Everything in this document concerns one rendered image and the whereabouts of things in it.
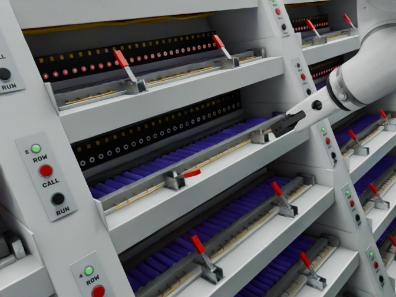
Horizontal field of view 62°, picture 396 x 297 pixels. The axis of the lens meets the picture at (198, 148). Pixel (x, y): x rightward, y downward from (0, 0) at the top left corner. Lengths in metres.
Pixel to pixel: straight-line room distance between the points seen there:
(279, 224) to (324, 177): 0.23
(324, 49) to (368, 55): 0.53
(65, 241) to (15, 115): 0.19
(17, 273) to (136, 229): 0.17
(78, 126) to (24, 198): 0.13
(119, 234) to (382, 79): 0.47
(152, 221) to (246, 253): 0.23
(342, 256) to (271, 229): 0.28
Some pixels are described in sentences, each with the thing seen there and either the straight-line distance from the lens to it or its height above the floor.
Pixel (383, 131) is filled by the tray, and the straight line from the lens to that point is 1.42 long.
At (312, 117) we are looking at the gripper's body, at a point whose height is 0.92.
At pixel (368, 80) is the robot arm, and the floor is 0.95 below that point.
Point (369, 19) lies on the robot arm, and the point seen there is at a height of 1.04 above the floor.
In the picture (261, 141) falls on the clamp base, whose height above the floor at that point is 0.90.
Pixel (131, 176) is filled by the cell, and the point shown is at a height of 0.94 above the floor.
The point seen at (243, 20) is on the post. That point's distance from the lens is 1.00.
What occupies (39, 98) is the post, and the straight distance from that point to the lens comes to 0.54.
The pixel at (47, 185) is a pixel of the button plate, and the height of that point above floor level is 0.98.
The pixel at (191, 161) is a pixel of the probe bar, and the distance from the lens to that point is 0.68.
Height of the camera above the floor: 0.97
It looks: 3 degrees down
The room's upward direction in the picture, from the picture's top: 22 degrees counter-clockwise
